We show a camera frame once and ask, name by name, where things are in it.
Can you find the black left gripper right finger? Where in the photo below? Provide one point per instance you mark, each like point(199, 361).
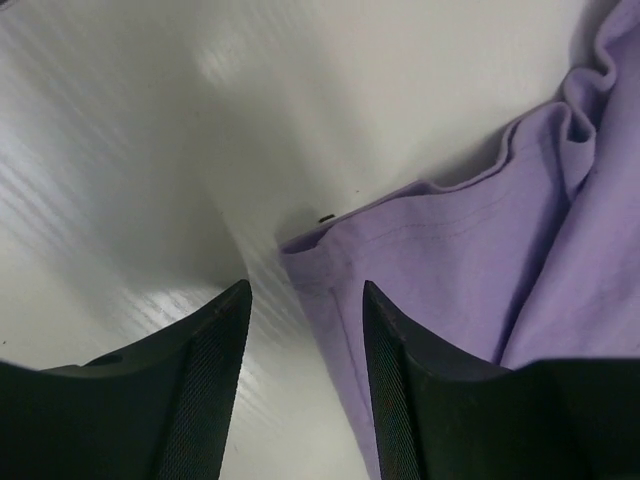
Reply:
point(442, 413)

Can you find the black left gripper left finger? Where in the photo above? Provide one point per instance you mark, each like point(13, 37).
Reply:
point(159, 408)

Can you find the purple t shirt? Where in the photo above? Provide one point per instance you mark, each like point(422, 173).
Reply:
point(536, 257)

